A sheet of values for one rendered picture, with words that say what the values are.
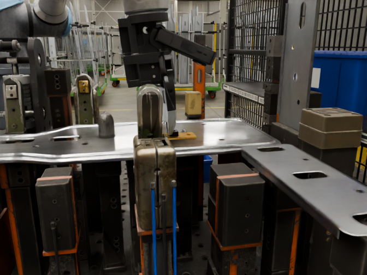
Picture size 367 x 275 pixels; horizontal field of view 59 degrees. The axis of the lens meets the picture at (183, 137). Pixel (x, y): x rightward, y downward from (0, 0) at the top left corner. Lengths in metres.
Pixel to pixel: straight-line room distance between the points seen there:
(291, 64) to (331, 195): 0.38
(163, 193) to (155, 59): 0.23
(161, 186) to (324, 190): 0.20
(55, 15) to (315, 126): 0.97
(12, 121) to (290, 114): 0.61
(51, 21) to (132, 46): 0.74
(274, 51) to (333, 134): 0.34
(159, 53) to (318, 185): 0.32
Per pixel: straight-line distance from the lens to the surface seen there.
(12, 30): 1.31
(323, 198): 0.42
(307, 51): 0.70
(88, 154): 0.57
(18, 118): 0.81
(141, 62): 0.56
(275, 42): 0.87
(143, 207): 0.44
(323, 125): 0.60
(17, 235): 0.71
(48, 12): 1.28
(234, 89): 1.23
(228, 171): 0.53
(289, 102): 0.75
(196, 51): 0.59
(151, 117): 0.48
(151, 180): 0.43
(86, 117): 0.80
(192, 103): 0.78
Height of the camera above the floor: 1.17
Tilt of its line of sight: 16 degrees down
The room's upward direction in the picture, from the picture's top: straight up
